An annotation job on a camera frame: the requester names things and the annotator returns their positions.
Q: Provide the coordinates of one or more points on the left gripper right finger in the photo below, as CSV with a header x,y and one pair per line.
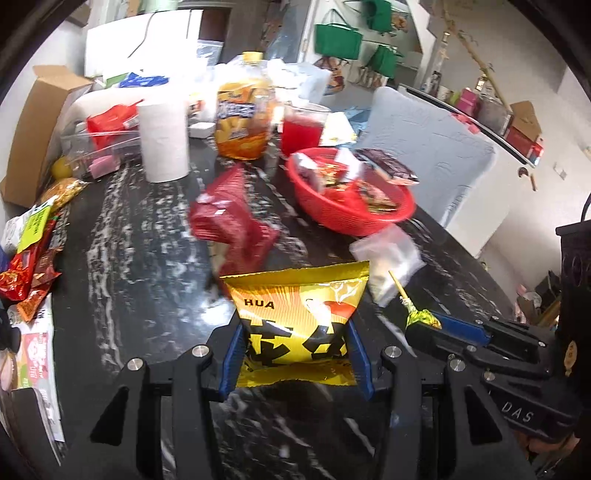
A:
x,y
441,422

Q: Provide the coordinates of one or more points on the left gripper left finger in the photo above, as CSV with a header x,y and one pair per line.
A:
x,y
125,438

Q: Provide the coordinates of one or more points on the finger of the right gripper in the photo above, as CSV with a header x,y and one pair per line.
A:
x,y
470,332

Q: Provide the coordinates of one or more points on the green lollipop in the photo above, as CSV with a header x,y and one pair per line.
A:
x,y
414,314

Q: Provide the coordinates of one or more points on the yellow peanut snack bag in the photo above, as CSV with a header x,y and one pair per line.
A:
x,y
295,323

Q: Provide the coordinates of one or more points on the clear plastic snack bag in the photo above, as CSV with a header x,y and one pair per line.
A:
x,y
391,252

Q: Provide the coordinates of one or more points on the dark red snack bag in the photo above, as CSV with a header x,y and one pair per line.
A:
x,y
221,214

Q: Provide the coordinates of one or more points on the grey leaf pattern chair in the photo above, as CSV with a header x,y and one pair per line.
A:
x,y
448,159

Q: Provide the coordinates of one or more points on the brown chocolate snack pack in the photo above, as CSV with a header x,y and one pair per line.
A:
x,y
388,167

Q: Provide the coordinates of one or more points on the snack packets pile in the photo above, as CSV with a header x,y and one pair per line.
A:
x,y
30,273

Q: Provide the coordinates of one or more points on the red plastic basket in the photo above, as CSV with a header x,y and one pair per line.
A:
x,y
342,193

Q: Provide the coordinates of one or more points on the white paper towel roll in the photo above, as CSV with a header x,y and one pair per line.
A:
x,y
163,135

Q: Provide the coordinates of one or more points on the cup of red drink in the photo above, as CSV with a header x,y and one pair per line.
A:
x,y
302,127

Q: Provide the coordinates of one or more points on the iced tea bottle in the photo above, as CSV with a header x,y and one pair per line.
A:
x,y
244,109

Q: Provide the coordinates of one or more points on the green tote bag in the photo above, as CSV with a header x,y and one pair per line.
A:
x,y
384,61
378,15
334,37

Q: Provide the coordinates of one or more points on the blue tissue pack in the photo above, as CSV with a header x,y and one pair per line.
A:
x,y
133,80

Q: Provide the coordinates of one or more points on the cardboard box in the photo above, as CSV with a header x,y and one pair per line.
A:
x,y
36,142

